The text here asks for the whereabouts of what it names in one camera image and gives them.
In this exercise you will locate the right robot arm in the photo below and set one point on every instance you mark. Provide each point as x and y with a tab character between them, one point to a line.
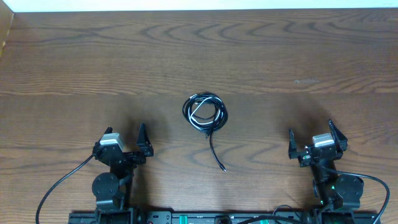
341	192

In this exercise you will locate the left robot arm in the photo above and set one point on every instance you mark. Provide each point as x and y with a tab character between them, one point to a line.
112	188

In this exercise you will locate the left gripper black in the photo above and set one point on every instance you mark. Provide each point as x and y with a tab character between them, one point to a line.
145	147

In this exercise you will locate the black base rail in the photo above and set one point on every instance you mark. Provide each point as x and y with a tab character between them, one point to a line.
137	216

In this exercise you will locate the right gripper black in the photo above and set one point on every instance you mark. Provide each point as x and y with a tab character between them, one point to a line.
305	158

